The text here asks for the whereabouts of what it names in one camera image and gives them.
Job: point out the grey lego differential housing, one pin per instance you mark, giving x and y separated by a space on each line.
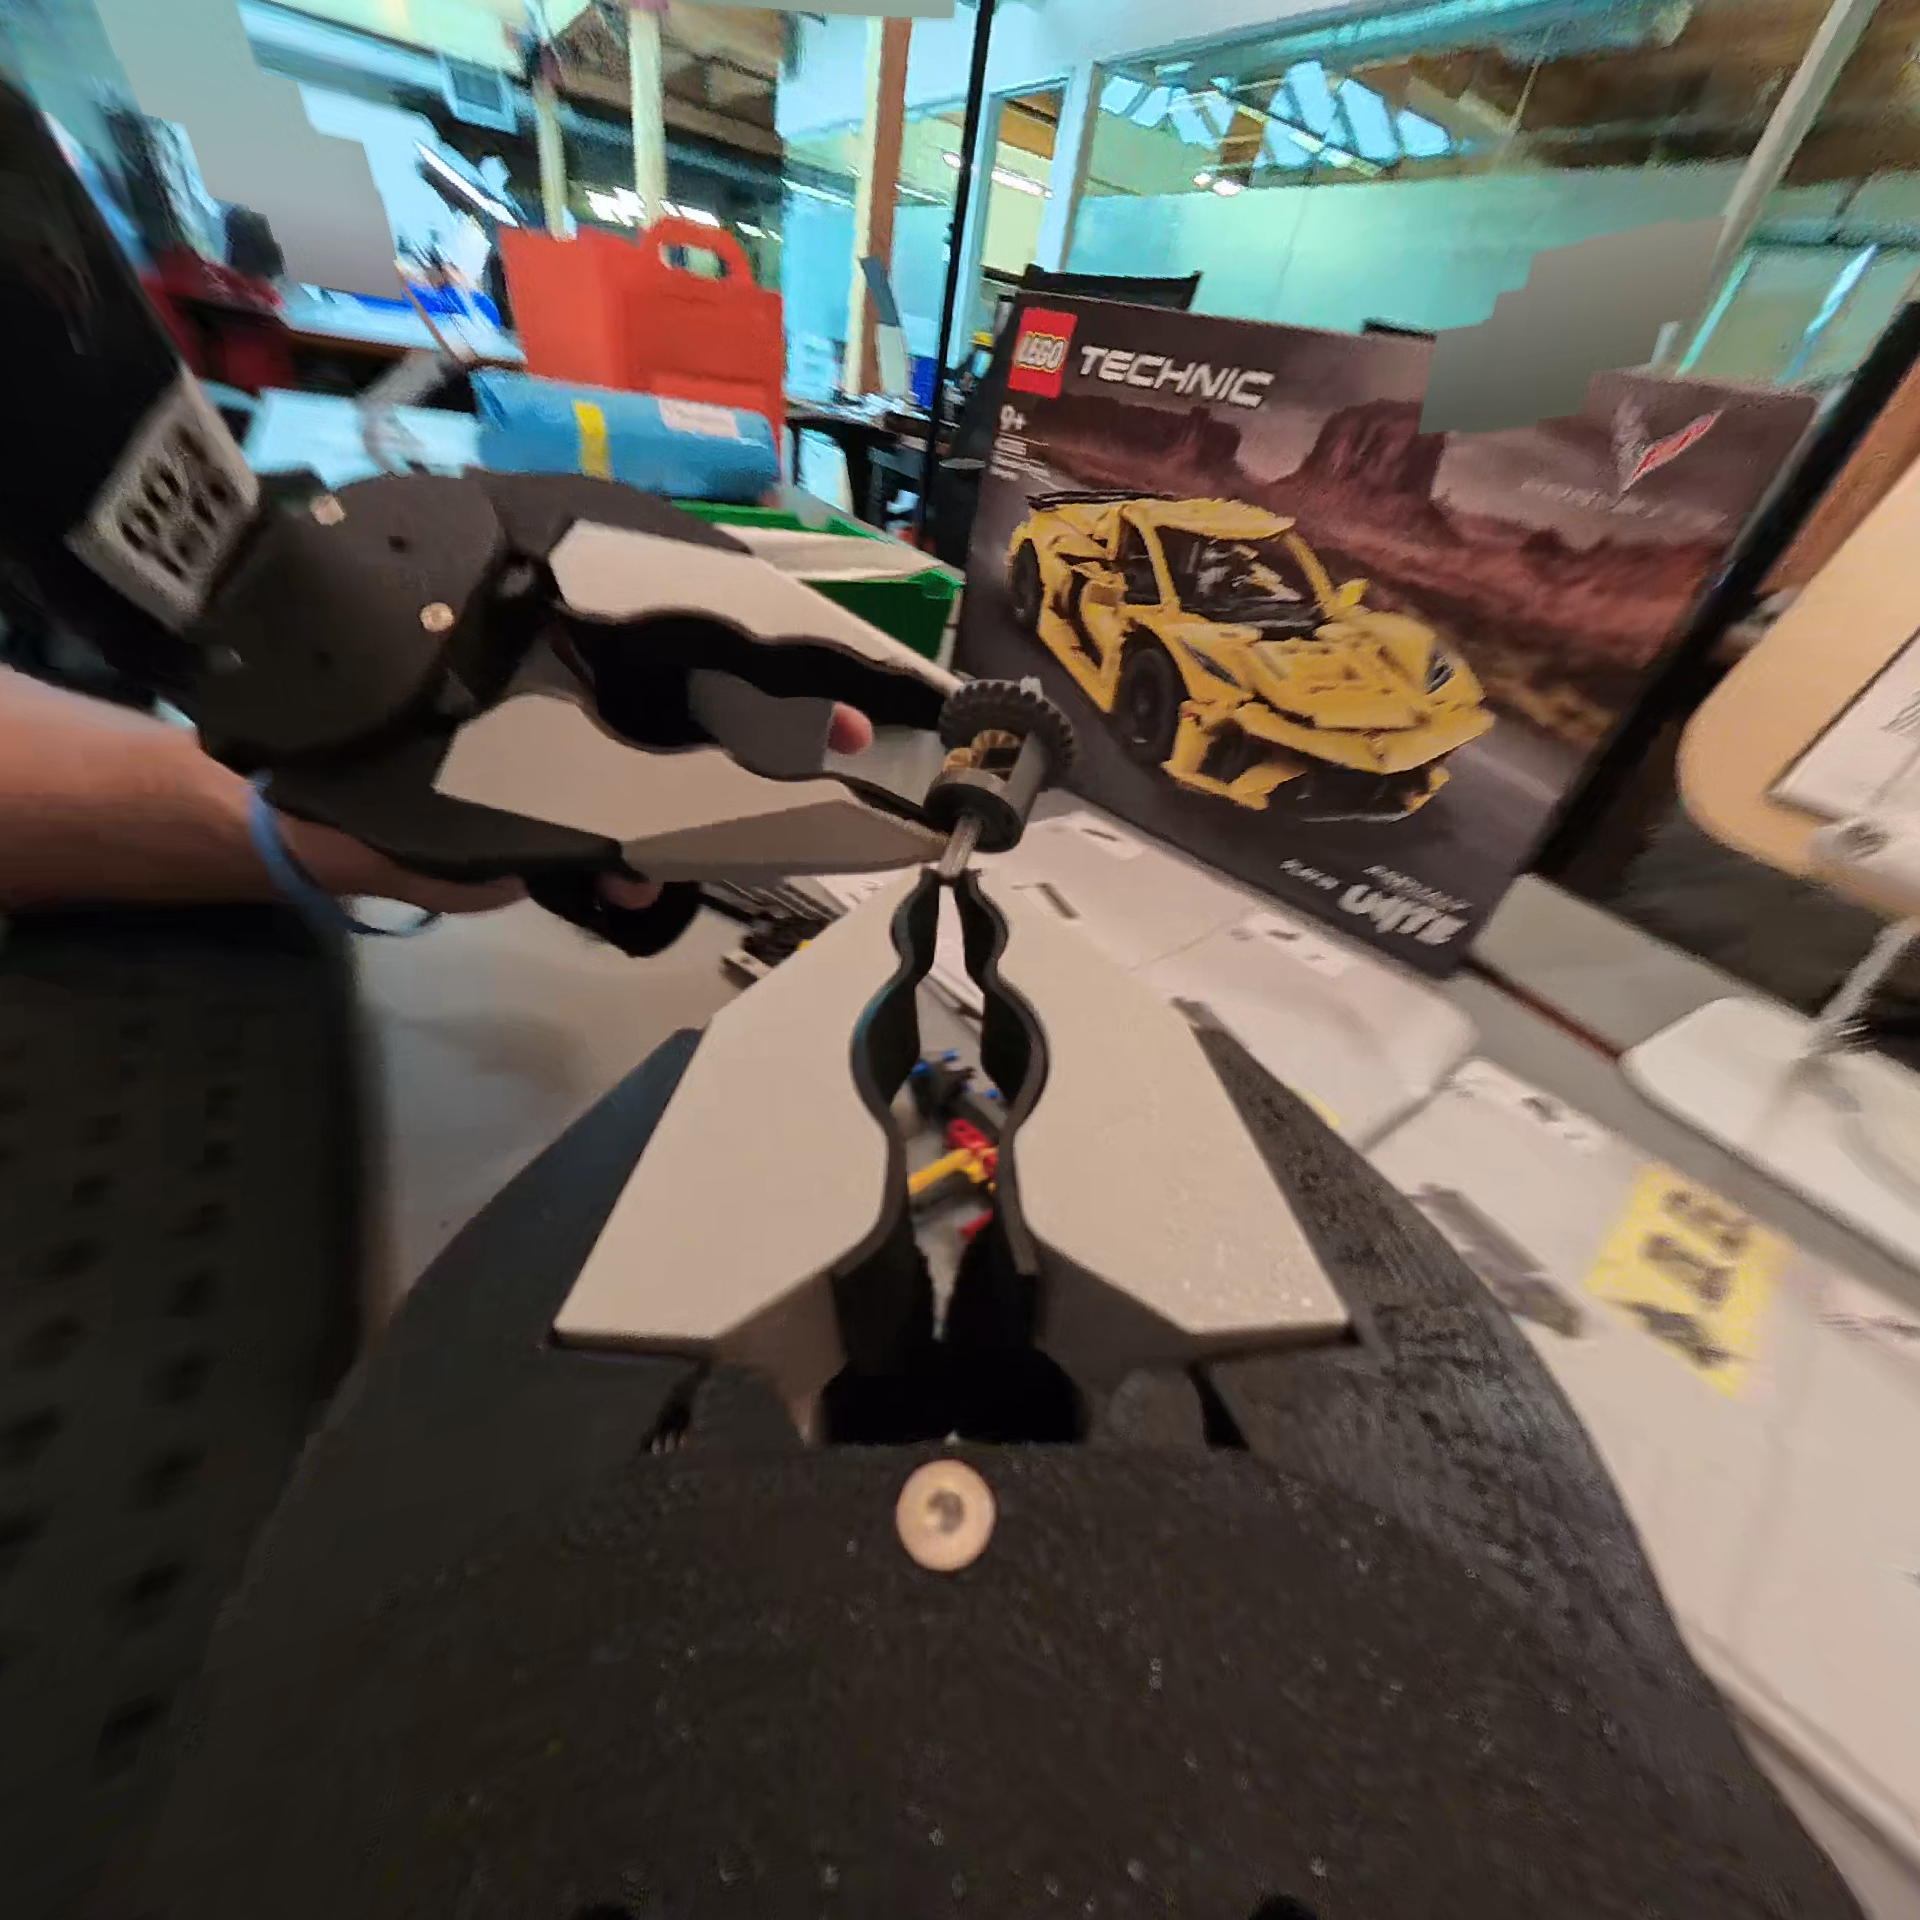
1019 765

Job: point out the person's left hand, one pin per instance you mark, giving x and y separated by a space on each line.
852 731

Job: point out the green plastic bin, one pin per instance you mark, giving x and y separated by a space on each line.
885 585

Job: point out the blue wrapped roll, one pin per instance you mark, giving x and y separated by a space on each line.
628 436

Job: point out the black mesh office chair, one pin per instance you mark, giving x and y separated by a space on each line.
1109 284

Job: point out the white board stand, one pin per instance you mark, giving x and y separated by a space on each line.
1755 1110

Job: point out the orange-red bag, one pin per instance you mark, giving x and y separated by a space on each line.
645 317

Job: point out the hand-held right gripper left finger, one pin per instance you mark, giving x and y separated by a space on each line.
721 1200

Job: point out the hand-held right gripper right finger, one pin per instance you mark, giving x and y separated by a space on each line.
1185 1200

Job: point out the lego chassis assembly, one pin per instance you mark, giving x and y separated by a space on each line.
954 1156

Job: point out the blue wristband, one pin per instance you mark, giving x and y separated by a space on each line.
277 855

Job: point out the grey lego axle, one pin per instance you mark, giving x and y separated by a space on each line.
961 848

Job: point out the wooden post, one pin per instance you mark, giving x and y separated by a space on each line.
883 196

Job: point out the red office chair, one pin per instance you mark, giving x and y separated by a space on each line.
224 323

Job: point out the person's left forearm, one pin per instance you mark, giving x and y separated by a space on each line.
120 797

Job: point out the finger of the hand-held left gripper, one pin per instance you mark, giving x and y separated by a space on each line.
690 580
600 797

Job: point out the white desk lamp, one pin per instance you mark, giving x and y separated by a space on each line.
398 398

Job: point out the lego instruction booklet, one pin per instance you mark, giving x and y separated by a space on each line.
1650 1425

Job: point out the yellow car lego set box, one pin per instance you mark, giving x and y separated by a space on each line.
1349 629

